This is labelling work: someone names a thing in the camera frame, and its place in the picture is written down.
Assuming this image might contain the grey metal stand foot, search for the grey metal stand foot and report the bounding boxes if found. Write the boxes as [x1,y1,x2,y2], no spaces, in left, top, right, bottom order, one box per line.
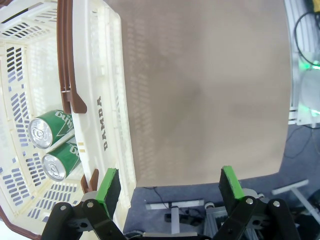
[271,179,320,221]

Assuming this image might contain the pale robot base platform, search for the pale robot base platform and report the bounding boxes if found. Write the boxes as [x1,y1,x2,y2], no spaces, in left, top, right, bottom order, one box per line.
[287,49,320,126]

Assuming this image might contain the green soda can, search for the green soda can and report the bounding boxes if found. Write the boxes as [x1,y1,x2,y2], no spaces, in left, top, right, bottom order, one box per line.
[41,139,82,182]
[27,109,76,150]

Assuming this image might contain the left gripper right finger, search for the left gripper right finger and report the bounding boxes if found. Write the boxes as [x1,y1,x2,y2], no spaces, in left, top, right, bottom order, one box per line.
[212,165,301,240]

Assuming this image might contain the grey metal table frame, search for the grey metal table frame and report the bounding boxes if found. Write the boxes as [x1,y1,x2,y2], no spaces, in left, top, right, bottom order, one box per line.
[145,198,205,236]

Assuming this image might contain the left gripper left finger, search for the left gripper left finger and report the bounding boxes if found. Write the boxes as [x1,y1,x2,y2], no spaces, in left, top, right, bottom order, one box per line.
[41,167,126,240]

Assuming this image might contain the cream basket with brown rim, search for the cream basket with brown rim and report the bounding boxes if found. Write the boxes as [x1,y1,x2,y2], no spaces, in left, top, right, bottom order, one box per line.
[0,0,137,240]

